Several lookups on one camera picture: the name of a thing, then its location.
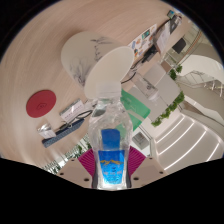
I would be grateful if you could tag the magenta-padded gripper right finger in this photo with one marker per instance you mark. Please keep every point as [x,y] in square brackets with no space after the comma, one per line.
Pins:
[150,170]

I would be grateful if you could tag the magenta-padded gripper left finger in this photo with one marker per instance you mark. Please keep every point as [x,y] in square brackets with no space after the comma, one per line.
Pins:
[75,171]

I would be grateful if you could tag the clear blue-labelled water bottle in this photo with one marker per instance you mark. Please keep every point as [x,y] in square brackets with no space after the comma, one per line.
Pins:
[111,133]

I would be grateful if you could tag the row of tall green plants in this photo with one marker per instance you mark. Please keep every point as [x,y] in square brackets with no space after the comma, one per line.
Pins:
[71,151]

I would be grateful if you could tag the dark blue keyboard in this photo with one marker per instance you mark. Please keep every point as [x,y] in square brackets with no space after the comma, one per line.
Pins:
[60,135]

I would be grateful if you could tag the green cat-print tote bag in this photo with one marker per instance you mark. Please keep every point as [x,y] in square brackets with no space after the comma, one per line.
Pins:
[135,110]

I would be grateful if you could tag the flat round red coaster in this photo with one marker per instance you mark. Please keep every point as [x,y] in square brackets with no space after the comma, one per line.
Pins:
[41,103]

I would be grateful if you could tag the white cabinet with plants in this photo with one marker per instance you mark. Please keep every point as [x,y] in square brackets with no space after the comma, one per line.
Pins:
[163,88]

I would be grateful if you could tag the white printed mug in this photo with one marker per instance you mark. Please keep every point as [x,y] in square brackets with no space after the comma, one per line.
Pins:
[80,56]

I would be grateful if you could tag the colourful sticker sheet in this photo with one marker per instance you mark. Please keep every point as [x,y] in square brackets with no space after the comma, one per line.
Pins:
[141,40]

